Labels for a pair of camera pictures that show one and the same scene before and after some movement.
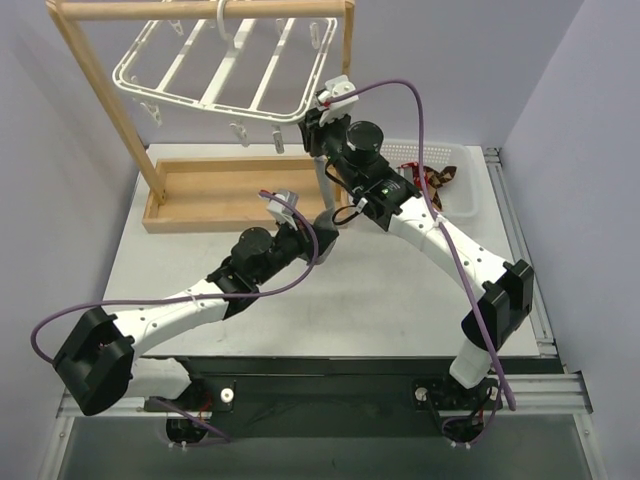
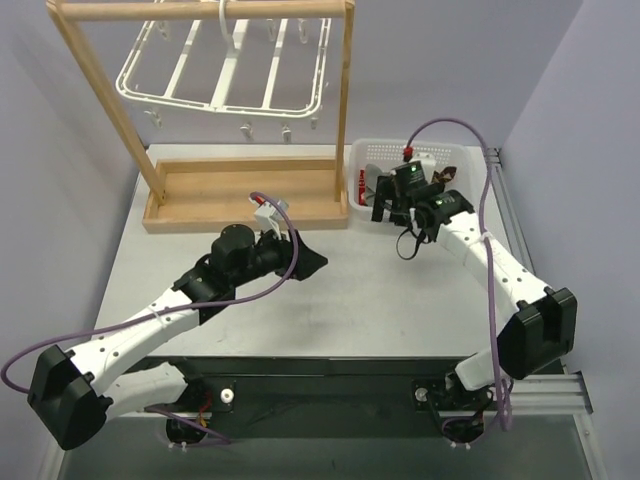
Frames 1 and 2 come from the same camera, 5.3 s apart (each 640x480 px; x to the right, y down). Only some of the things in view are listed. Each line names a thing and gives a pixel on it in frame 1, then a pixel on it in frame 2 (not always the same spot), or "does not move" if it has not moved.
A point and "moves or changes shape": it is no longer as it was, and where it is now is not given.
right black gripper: [314, 138] to [388, 198]
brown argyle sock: [435, 180] does not move
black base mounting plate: [337, 398] does not move
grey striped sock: [327, 218] moves or changes shape
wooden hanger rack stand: [198, 196] does not move
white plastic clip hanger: [265, 75] does not move
